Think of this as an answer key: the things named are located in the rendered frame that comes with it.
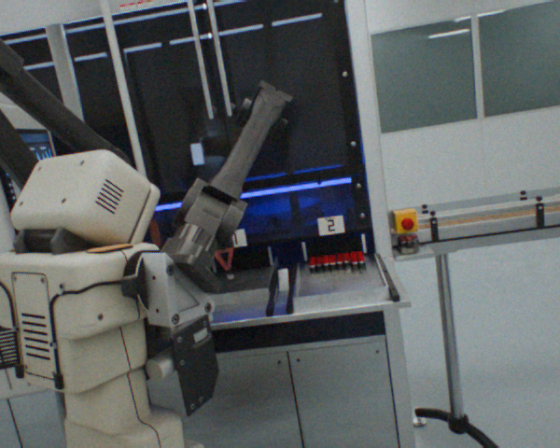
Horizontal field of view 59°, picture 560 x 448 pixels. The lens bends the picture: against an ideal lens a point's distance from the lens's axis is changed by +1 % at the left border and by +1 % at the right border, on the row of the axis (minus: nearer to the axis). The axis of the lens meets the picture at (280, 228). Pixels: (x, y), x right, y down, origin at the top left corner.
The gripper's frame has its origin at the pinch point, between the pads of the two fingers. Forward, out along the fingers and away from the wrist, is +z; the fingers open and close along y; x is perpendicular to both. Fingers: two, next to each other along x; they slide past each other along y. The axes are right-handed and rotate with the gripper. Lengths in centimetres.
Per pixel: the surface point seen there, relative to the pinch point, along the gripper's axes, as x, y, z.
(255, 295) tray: -7.0, -9.1, 7.9
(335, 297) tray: -28.6, -23.8, 7.5
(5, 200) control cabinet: 48, -21, -35
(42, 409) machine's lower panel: 83, 30, 51
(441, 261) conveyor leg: -76, 20, 22
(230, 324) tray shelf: 1.0, -22.1, 9.5
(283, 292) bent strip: -15.4, -6.8, 9.8
